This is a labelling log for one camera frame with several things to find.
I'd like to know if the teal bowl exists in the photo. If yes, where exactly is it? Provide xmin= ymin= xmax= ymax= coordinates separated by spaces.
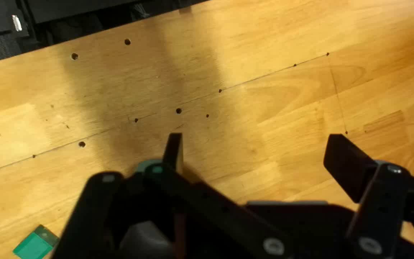
xmin=134 ymin=159 xmax=164 ymax=174

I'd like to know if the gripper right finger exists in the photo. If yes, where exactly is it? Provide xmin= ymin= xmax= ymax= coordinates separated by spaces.
xmin=323 ymin=134 xmax=414 ymax=259

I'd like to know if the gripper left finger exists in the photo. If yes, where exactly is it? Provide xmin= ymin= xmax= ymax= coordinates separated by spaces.
xmin=51 ymin=133 xmax=294 ymax=259

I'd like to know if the green block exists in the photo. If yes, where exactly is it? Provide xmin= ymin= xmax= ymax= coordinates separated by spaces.
xmin=13 ymin=225 xmax=60 ymax=259

